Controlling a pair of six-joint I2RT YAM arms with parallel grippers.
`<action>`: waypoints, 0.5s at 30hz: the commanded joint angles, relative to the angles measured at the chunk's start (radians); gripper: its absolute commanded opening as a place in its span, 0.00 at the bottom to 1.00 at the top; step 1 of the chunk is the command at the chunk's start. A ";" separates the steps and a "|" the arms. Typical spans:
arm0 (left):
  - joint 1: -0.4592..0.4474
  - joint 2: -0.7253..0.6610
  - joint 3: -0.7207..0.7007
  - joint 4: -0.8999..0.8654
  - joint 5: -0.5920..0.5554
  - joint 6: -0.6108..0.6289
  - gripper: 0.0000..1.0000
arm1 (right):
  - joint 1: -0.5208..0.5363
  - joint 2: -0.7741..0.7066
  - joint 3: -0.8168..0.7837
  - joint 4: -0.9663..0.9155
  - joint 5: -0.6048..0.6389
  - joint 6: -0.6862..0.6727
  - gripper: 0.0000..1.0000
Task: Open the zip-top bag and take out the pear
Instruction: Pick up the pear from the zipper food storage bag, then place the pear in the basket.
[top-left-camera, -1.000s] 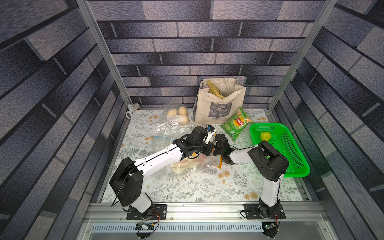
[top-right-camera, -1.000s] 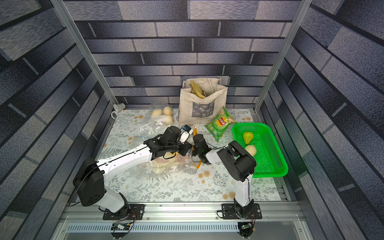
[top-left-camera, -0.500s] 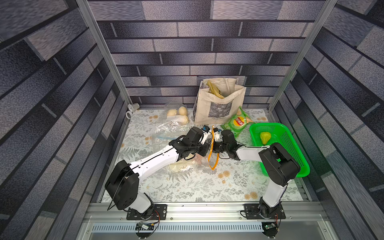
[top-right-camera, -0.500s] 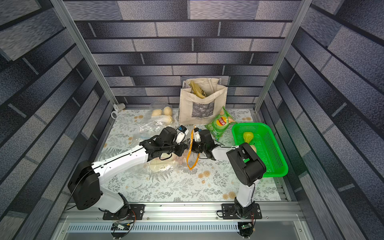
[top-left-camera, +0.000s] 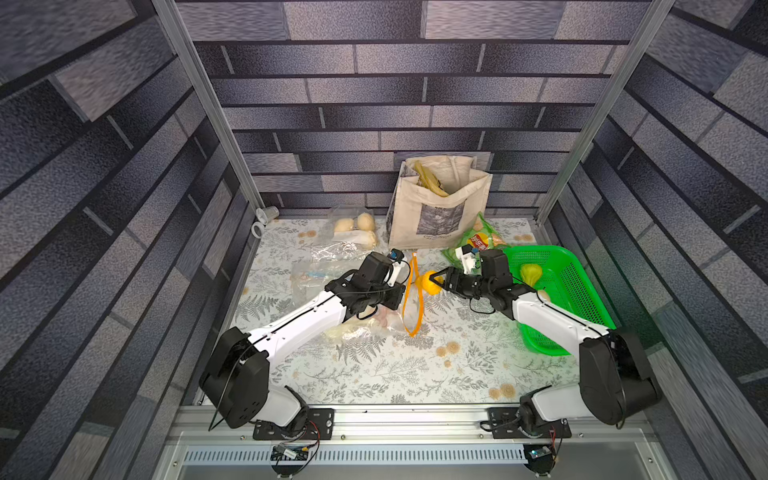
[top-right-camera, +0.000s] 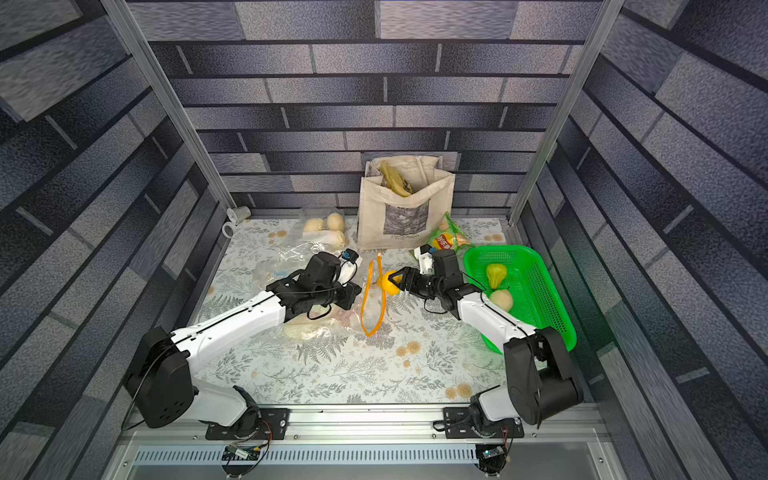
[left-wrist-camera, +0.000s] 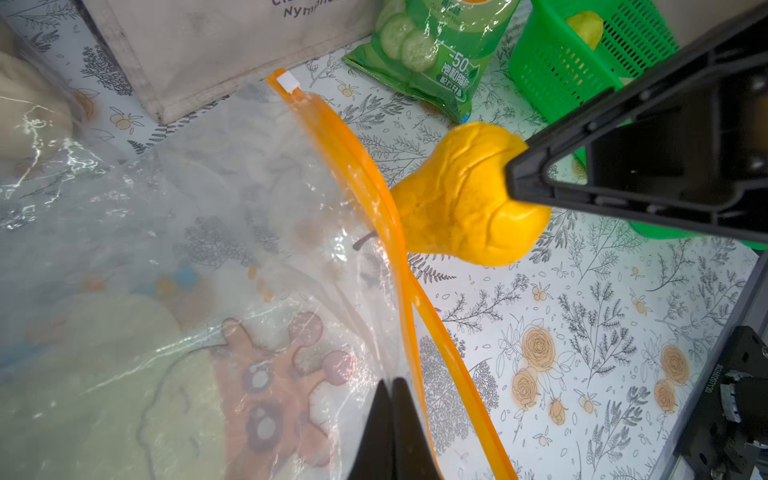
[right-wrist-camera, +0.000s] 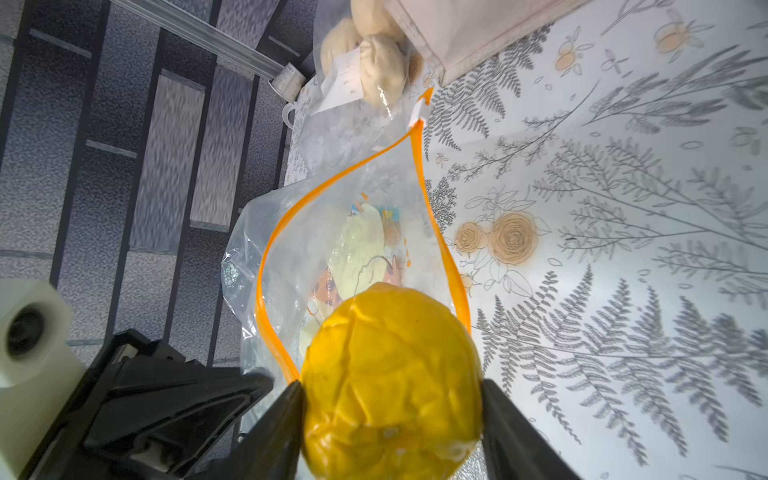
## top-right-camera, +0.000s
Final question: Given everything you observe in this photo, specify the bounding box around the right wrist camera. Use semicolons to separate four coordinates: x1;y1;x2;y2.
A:
414;244;434;275

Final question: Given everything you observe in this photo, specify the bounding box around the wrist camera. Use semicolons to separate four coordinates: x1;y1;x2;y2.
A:
414;244;434;275
338;248;361;285

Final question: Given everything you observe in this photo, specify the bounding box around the left circuit board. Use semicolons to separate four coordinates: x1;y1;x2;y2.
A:
221;444;266;465

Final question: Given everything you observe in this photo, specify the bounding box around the clear orange zip-top bag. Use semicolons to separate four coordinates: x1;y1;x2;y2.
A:
261;254;387;340

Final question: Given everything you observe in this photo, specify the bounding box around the green chips bag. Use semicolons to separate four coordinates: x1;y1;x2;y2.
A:
425;213;473;252

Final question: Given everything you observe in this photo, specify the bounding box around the white cup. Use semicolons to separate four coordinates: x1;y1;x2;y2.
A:
222;206;251;239

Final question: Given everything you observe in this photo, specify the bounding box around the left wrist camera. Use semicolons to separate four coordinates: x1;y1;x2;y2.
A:
338;248;361;285

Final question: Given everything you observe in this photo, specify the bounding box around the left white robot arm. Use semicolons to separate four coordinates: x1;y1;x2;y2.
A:
123;249;361;438

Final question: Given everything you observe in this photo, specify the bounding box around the circuit board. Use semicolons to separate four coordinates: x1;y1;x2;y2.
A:
476;444;508;476
221;444;266;465

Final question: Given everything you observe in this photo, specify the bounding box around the green fruit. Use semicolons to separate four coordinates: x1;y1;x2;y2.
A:
486;263;508;290

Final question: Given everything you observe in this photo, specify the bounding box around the green plastic basket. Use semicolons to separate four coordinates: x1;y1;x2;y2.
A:
463;245;577;352

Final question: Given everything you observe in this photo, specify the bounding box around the aluminium frame post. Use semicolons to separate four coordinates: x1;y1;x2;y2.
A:
507;0;625;226
101;0;236;209

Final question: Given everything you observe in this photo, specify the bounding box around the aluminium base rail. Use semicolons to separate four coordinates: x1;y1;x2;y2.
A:
105;404;611;479

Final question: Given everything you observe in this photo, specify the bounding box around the beige round fruit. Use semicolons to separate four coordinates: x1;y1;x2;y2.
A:
489;290;514;313

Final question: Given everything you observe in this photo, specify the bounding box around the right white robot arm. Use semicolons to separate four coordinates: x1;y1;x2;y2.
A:
386;245;584;435

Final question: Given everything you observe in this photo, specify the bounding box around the yellow snack packet in tote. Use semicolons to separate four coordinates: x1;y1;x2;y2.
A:
379;160;413;198

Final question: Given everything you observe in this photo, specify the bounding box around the right circuit board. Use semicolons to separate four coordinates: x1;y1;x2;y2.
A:
476;444;508;476

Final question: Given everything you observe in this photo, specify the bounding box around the yellow pear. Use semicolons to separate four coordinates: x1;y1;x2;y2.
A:
379;271;400;296

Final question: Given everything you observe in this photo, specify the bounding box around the right aluminium frame post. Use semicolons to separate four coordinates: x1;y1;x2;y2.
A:
507;0;625;226

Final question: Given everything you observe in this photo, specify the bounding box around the clear bag of buns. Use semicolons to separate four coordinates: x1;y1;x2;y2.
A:
282;206;350;255

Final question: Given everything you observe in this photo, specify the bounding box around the left aluminium frame post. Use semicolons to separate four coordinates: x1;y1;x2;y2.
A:
101;0;236;209

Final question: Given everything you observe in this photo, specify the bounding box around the beige canvas tote bag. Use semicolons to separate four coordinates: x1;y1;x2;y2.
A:
357;155;456;250

